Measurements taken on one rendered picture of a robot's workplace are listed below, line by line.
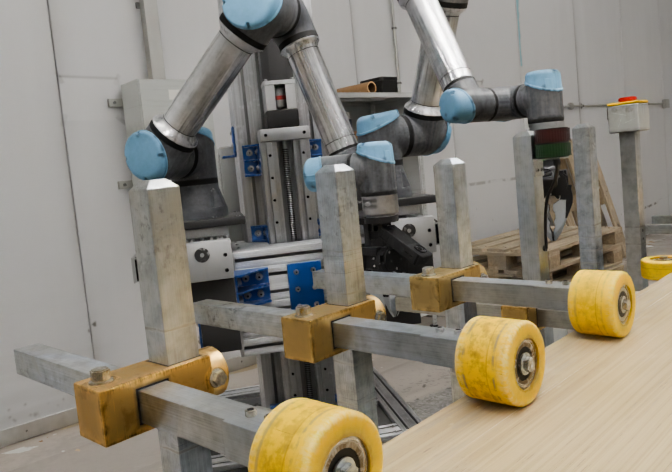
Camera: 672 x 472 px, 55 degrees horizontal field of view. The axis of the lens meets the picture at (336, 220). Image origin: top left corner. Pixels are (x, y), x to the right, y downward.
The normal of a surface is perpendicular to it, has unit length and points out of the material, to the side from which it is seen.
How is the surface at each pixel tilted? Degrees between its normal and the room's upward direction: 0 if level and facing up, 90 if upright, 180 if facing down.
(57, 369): 90
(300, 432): 33
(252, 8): 85
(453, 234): 90
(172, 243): 90
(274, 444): 50
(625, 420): 0
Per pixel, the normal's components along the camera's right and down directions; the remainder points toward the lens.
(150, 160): -0.44, 0.21
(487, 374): -0.68, 0.18
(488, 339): -0.54, -0.64
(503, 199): 0.66, 0.00
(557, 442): -0.10, -0.99
